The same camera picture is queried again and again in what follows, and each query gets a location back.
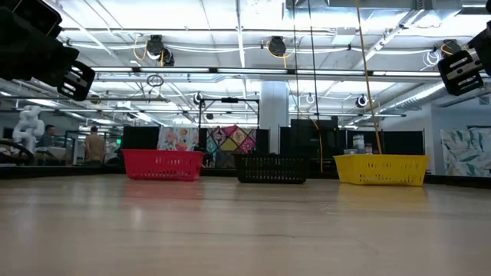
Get white robot figure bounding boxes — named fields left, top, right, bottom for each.
left=12, top=105, right=46, bottom=153

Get person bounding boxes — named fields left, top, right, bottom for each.
left=38, top=123, right=57, bottom=149
left=83, top=126, right=107, bottom=166

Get leaf print cloth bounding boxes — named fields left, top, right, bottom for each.
left=440, top=127, right=491, bottom=177

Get black partition panel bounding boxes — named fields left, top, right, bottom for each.
left=344, top=129, right=426, bottom=156
left=279, top=118, right=348, bottom=173
left=121, top=125, right=160, bottom=151

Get stacked plastic containers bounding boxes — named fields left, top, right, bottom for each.
left=351, top=133, right=374, bottom=155

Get yellow plastic basket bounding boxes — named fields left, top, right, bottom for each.
left=333, top=153, right=430, bottom=187

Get floral print cloth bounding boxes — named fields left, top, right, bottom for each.
left=157, top=126, right=200, bottom=152

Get red plastic basket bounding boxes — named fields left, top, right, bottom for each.
left=122, top=149, right=206, bottom=182

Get colourful patchwork quilt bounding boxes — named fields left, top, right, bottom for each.
left=205, top=124, right=257, bottom=169

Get long ceiling light strip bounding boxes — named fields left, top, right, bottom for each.
left=87, top=64, right=491, bottom=78

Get white pillar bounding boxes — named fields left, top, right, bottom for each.
left=259, top=80, right=290, bottom=155

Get black plastic basket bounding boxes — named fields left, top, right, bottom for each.
left=232, top=153, right=310, bottom=184

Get silver ventilation duct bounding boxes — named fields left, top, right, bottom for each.
left=377, top=57, right=491, bottom=113

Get hanging wire loop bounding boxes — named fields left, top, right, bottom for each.
left=146, top=73, right=166, bottom=88

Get yellow hanging cable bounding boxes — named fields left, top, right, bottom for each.
left=354, top=0, right=384, bottom=155

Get thin black hanging cable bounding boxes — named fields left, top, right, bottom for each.
left=292, top=0, right=301, bottom=120

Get thin yellow cable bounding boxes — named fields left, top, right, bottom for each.
left=309, top=117, right=325, bottom=173

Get black metal stand frame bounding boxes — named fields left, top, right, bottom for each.
left=197, top=97, right=261, bottom=154

